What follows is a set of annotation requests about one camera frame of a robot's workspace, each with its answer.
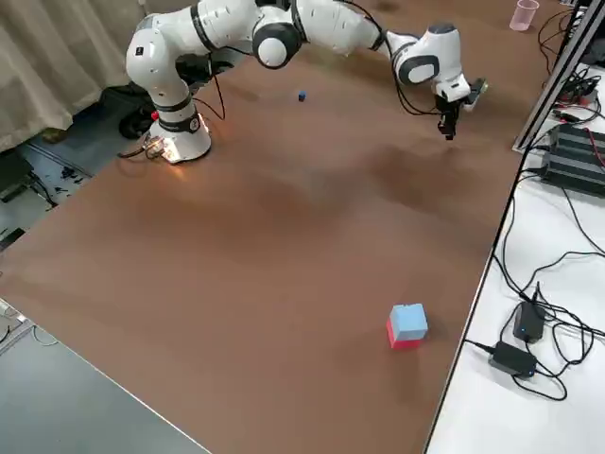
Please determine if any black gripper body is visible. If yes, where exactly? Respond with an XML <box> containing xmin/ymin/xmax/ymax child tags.
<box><xmin>435</xmin><ymin>96</ymin><xmax>463</xmax><ymax>125</ymax></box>

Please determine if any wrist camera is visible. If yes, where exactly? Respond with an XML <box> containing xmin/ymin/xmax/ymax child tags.
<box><xmin>464</xmin><ymin>77</ymin><xmax>491</xmax><ymax>114</ymax></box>

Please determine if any black finned power supply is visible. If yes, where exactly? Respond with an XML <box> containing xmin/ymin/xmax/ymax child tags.
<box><xmin>540</xmin><ymin>121</ymin><xmax>605</xmax><ymax>196</ymax></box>

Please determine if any black cable hub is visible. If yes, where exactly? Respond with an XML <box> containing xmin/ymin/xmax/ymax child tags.
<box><xmin>555</xmin><ymin>65</ymin><xmax>602</xmax><ymax>125</ymax></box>

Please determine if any aluminium frame post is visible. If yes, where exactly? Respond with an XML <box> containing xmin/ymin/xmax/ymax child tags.
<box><xmin>512</xmin><ymin>0</ymin><xmax>597</xmax><ymax>153</ymax></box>

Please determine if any red and blue box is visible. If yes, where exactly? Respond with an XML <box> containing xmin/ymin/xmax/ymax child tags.
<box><xmin>386</xmin><ymin>302</ymin><xmax>429</xmax><ymax>351</ymax></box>

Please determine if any pink plastic cup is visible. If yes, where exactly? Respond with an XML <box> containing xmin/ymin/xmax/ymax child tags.
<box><xmin>510</xmin><ymin>0</ymin><xmax>541</xmax><ymax>32</ymax></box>

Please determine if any beige curtain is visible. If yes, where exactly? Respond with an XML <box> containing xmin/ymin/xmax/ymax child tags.
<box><xmin>0</xmin><ymin>0</ymin><xmax>148</xmax><ymax>153</ymax></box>

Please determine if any black power adapter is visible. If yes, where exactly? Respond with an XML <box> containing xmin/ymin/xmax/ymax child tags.
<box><xmin>512</xmin><ymin>302</ymin><xmax>545</xmax><ymax>344</ymax></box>
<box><xmin>488</xmin><ymin>340</ymin><xmax>539</xmax><ymax>378</ymax></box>

